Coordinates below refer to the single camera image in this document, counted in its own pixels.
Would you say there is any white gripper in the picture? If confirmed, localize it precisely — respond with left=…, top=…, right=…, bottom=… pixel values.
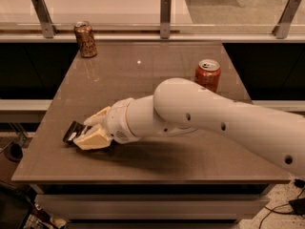
left=73, top=98, right=139, bottom=150

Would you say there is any black rxbar chocolate wrapper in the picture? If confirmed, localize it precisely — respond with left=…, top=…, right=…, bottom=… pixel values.
left=63, top=121, right=91, bottom=145

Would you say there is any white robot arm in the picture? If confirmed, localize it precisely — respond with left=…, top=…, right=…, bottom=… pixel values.
left=72, top=78, right=305, bottom=177

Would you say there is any brown gold drink can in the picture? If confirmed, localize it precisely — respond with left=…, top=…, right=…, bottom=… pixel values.
left=74, top=21, right=97, bottom=58

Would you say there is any red orange soda can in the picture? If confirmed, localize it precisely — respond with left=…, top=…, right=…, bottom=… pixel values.
left=194, top=59, right=221, bottom=93

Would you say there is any dark round bin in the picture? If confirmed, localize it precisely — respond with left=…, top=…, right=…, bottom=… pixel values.
left=4, top=142, right=23, bottom=163

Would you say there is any left metal railing bracket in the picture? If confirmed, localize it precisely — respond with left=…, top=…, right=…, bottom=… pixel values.
left=31, top=0, right=56, bottom=38

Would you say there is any right metal railing bracket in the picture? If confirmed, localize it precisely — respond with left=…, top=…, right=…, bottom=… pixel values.
left=272, top=0, right=302, bottom=39

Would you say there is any black power adapter with cable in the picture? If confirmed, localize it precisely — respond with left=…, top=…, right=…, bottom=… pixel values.
left=258, top=178, right=305, bottom=229

